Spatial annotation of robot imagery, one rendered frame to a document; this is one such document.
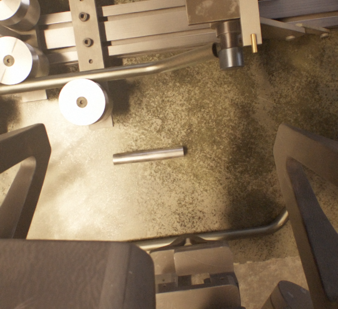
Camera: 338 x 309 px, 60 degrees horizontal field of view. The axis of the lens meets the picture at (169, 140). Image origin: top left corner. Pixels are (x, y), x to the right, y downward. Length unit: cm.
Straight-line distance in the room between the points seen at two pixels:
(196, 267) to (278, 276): 132
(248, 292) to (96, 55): 137
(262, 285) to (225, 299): 133
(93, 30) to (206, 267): 29
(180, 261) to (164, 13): 28
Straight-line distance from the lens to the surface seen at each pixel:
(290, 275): 159
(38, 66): 37
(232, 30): 26
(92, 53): 38
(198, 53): 28
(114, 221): 44
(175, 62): 30
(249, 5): 27
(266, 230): 45
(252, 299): 160
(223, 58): 26
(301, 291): 19
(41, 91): 40
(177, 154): 40
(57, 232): 47
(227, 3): 26
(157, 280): 120
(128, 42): 40
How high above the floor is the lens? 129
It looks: 84 degrees down
